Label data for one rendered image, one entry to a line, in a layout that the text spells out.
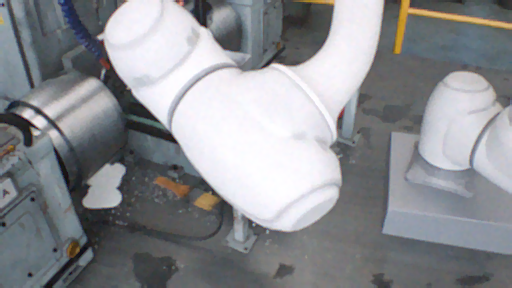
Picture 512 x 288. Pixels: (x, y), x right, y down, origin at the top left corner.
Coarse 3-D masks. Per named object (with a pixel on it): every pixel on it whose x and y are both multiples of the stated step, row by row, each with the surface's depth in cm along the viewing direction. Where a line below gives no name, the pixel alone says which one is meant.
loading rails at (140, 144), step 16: (144, 112) 135; (128, 128) 126; (144, 128) 123; (160, 128) 121; (128, 144) 131; (144, 144) 127; (160, 144) 124; (176, 144) 121; (128, 160) 129; (160, 160) 128; (176, 160) 124; (176, 176) 123
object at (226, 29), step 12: (192, 0) 137; (216, 0) 139; (192, 12) 130; (216, 12) 135; (228, 12) 139; (216, 24) 133; (228, 24) 138; (240, 24) 146; (216, 36) 132; (228, 36) 138; (240, 36) 145; (228, 48) 140
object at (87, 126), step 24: (72, 72) 98; (24, 96) 90; (48, 96) 90; (72, 96) 92; (96, 96) 96; (24, 120) 86; (48, 120) 87; (72, 120) 89; (96, 120) 94; (120, 120) 100; (72, 144) 88; (96, 144) 94; (120, 144) 103; (72, 168) 90; (96, 168) 98; (72, 192) 100
